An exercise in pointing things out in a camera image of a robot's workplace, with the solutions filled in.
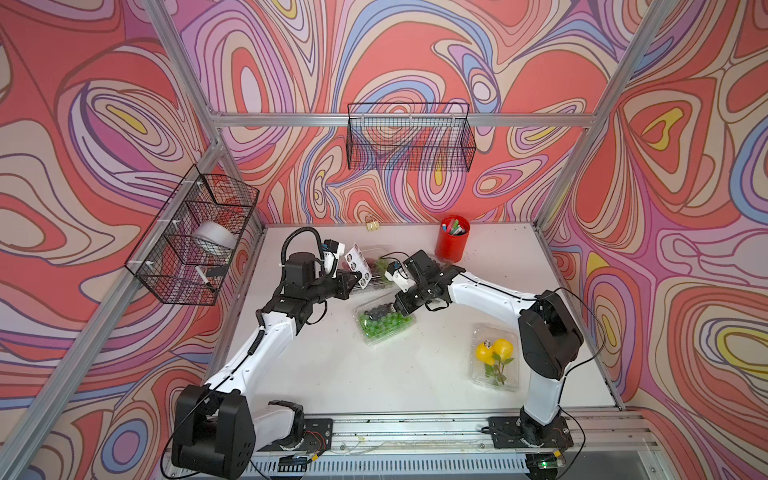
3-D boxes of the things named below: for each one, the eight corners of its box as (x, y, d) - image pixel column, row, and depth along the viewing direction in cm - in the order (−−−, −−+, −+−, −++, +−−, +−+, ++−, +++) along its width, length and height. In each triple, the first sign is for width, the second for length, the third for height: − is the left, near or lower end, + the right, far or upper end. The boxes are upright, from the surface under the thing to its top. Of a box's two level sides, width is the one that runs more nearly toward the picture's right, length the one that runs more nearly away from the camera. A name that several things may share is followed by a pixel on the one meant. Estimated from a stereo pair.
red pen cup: (437, 265, 109) (443, 240, 98) (434, 241, 117) (439, 215, 106) (464, 265, 109) (473, 240, 99) (459, 241, 117) (467, 215, 106)
